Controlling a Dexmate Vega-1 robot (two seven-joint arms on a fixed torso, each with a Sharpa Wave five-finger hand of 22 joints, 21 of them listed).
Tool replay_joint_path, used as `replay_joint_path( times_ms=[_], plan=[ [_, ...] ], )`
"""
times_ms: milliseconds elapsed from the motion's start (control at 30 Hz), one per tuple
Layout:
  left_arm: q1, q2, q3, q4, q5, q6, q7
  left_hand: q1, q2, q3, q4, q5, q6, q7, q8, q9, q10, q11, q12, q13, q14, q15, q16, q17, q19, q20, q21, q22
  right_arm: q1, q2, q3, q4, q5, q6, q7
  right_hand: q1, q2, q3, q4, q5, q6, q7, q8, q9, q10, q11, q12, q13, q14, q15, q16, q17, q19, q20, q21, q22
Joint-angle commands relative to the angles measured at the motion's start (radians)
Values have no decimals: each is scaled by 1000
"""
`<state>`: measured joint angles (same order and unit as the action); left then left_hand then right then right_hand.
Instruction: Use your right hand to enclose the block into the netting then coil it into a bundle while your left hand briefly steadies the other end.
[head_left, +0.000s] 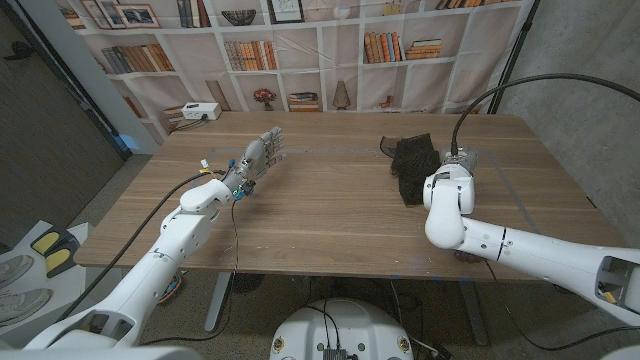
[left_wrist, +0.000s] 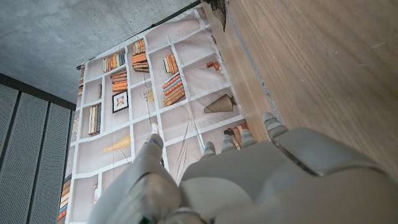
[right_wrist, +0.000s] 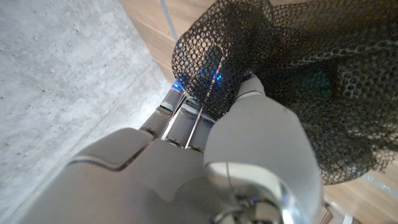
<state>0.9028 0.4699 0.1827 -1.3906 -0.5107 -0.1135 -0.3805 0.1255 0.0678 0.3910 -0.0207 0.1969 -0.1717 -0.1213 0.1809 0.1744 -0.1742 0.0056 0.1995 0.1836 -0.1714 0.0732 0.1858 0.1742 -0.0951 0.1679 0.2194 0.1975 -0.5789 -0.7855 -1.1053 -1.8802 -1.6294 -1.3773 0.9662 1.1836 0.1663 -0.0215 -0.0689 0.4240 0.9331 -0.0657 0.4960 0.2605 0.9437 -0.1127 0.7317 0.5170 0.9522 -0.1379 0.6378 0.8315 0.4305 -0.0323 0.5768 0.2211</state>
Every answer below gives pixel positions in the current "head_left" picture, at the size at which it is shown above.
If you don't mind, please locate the white power strip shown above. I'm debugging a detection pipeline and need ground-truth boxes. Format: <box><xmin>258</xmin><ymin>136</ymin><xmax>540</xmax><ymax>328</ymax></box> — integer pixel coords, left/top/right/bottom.
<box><xmin>180</xmin><ymin>102</ymin><xmax>223</xmax><ymax>122</ymax></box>

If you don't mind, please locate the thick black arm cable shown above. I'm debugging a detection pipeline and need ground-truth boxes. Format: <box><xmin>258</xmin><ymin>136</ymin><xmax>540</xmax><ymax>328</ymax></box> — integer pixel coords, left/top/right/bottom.
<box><xmin>54</xmin><ymin>169</ymin><xmax>229</xmax><ymax>324</ymax></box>
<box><xmin>449</xmin><ymin>73</ymin><xmax>640</xmax><ymax>157</ymax></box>

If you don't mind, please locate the grey tape outline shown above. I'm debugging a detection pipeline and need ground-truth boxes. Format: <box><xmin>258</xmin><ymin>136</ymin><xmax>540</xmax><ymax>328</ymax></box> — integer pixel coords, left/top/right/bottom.
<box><xmin>148</xmin><ymin>146</ymin><xmax>574</xmax><ymax>282</ymax></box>

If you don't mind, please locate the grey sneaker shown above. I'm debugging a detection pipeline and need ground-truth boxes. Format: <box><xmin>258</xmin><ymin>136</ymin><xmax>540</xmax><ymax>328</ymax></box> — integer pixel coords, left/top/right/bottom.
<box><xmin>0</xmin><ymin>254</ymin><xmax>34</xmax><ymax>290</ymax></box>
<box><xmin>0</xmin><ymin>287</ymin><xmax>54</xmax><ymax>329</ymax></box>

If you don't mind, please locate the thin black left wrist cable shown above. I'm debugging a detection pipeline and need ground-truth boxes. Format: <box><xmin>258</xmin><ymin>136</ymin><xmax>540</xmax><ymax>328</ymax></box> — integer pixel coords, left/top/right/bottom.
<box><xmin>139</xmin><ymin>198</ymin><xmax>240</xmax><ymax>347</ymax></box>

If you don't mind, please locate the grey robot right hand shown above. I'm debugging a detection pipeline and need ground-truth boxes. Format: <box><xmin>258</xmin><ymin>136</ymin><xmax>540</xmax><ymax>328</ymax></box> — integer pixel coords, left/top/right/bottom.
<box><xmin>439</xmin><ymin>147</ymin><xmax>479</xmax><ymax>174</ymax></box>

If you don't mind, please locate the black round floor base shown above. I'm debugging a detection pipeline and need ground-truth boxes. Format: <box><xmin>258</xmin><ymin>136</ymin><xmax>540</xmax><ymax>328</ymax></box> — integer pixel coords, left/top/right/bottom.
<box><xmin>229</xmin><ymin>273</ymin><xmax>266</xmax><ymax>294</ymax></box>

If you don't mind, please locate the yellow black foot pedal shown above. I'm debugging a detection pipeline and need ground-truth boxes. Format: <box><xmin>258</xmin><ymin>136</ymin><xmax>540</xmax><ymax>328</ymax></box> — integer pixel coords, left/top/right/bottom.
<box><xmin>44</xmin><ymin>239</ymin><xmax>81</xmax><ymax>279</ymax></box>
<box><xmin>29</xmin><ymin>227</ymin><xmax>66</xmax><ymax>256</ymax></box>

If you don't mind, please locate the white table leg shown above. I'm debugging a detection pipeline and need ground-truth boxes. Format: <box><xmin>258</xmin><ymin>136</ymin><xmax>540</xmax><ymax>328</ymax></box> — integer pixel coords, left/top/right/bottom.
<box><xmin>204</xmin><ymin>272</ymin><xmax>234</xmax><ymax>333</ymax></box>

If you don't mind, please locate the printed bookshelf backdrop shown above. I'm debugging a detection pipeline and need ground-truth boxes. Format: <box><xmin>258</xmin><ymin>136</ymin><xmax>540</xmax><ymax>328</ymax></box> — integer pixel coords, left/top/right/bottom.
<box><xmin>52</xmin><ymin>0</ymin><xmax>541</xmax><ymax>146</ymax></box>

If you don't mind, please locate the grey table leg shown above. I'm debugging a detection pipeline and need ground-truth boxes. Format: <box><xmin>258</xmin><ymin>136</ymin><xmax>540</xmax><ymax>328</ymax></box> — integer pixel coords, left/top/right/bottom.
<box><xmin>457</xmin><ymin>280</ymin><xmax>490</xmax><ymax>347</ymax></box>

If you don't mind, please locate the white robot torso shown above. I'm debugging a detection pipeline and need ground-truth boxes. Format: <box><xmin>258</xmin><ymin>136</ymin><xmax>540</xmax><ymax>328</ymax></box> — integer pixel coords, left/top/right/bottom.
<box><xmin>269</xmin><ymin>298</ymin><xmax>415</xmax><ymax>360</ymax></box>

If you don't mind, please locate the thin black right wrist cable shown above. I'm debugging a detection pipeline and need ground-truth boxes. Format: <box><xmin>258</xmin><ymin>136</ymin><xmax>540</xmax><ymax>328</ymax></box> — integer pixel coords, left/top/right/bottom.
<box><xmin>483</xmin><ymin>260</ymin><xmax>640</xmax><ymax>352</ymax></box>

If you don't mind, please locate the black power strip cord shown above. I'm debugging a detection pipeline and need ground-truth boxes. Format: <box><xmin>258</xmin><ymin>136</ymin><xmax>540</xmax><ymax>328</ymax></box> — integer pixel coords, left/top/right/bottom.
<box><xmin>172</xmin><ymin>117</ymin><xmax>209</xmax><ymax>132</ymax></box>

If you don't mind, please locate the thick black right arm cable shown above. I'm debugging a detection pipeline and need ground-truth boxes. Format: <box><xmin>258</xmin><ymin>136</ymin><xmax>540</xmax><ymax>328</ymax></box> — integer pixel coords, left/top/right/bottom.
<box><xmin>449</xmin><ymin>73</ymin><xmax>640</xmax><ymax>157</ymax></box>

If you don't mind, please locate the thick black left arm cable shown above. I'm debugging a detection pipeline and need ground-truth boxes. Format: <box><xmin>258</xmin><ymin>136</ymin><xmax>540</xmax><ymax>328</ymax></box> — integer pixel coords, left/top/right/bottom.
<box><xmin>54</xmin><ymin>169</ymin><xmax>229</xmax><ymax>324</ymax></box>

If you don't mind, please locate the purple toy grape bunch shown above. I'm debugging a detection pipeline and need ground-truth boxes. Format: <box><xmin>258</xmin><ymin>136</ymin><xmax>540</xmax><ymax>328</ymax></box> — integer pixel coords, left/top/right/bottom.
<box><xmin>453</xmin><ymin>249</ymin><xmax>484</xmax><ymax>265</ymax></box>

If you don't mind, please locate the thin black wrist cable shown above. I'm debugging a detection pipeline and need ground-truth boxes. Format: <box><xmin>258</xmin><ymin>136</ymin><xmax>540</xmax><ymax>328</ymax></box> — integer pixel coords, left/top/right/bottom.
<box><xmin>483</xmin><ymin>260</ymin><xmax>640</xmax><ymax>352</ymax></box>
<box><xmin>139</xmin><ymin>198</ymin><xmax>240</xmax><ymax>347</ymax></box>

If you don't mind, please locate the white platform box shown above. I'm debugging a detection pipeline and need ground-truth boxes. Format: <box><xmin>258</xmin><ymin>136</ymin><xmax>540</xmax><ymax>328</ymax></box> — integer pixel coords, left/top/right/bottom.
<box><xmin>0</xmin><ymin>219</ymin><xmax>124</xmax><ymax>346</ymax></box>

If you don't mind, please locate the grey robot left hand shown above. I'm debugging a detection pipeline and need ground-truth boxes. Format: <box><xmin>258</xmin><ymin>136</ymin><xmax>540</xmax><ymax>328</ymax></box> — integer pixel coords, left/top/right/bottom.
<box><xmin>223</xmin><ymin>125</ymin><xmax>288</xmax><ymax>200</ymax></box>

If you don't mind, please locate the black torso cable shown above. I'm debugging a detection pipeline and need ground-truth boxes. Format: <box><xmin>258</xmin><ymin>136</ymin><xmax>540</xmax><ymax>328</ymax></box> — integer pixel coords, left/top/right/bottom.
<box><xmin>304</xmin><ymin>298</ymin><xmax>344</xmax><ymax>351</ymax></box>

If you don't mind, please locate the black backdrop stand pole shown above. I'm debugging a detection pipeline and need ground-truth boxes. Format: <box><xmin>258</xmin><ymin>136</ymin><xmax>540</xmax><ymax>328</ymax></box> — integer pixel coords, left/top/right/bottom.
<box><xmin>487</xmin><ymin>0</ymin><xmax>542</xmax><ymax>115</ymax></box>

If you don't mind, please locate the black mesh netting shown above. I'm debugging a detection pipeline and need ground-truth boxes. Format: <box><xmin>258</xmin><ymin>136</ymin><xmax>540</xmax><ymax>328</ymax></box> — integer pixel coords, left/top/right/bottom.
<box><xmin>378</xmin><ymin>132</ymin><xmax>442</xmax><ymax>207</ymax></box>

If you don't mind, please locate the colourful toy fruit bowl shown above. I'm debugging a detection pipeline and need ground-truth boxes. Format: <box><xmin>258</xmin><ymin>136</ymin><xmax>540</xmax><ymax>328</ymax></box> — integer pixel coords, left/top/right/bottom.
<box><xmin>157</xmin><ymin>272</ymin><xmax>184</xmax><ymax>305</ymax></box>

